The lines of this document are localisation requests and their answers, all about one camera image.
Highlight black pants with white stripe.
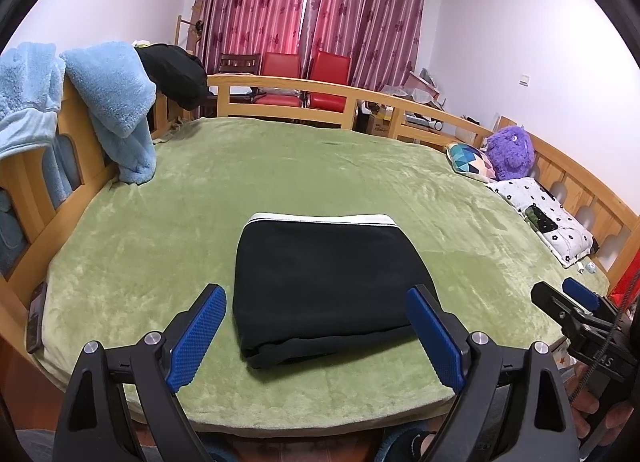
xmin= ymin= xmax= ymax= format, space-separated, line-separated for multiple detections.
xmin=232 ymin=213 xmax=435 ymax=370

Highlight person's right hand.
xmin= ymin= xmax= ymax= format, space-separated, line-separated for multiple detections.
xmin=569 ymin=360 xmax=637 ymax=448

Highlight white black-dotted pillow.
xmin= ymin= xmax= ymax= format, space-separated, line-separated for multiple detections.
xmin=486 ymin=177 xmax=594 ymax=268

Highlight dark phone on bed edge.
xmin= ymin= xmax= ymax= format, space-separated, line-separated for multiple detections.
xmin=26 ymin=281 xmax=48 ymax=355

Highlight purple plush toy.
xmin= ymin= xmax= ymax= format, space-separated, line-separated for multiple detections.
xmin=486 ymin=125 xmax=535 ymax=180

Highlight teal geometric cushion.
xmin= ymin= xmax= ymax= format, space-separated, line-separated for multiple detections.
xmin=446 ymin=142 xmax=497 ymax=182

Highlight light blue fleece towel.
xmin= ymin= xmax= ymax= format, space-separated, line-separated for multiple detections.
xmin=61 ymin=42 xmax=156 ymax=185

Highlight right red chair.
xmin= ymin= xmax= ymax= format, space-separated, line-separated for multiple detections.
xmin=307 ymin=50 xmax=350 ymax=112

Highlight red chair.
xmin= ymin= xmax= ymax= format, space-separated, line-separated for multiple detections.
xmin=307 ymin=50 xmax=350 ymax=112
xmin=252 ymin=51 xmax=304 ymax=108

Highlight light blue fleece garment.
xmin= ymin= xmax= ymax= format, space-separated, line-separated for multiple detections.
xmin=1 ymin=42 xmax=80 ymax=208

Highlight red patterned curtains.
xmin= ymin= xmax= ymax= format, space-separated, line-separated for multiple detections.
xmin=195 ymin=0 xmax=425 ymax=90

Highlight left red chair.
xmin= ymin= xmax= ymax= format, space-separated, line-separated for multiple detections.
xmin=252 ymin=51 xmax=304 ymax=108

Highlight black garment on bed rail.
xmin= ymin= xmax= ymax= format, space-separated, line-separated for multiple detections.
xmin=136 ymin=44 xmax=209 ymax=111

